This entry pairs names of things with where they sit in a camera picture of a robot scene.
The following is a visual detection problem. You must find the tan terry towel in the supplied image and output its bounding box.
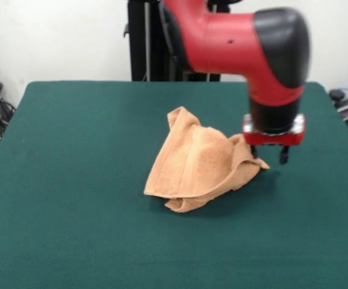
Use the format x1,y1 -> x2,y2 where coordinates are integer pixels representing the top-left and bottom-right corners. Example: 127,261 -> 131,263
143,106 -> 270,214

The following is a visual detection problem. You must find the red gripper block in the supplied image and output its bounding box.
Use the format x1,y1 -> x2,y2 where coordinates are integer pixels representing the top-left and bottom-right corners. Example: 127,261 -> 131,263
241,114 -> 308,166

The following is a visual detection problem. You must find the dark green table cloth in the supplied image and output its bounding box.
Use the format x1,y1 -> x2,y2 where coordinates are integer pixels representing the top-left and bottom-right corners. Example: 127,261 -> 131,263
0,80 -> 348,289

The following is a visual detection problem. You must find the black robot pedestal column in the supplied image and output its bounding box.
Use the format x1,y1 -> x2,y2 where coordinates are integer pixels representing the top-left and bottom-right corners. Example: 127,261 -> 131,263
123,0 -> 232,82

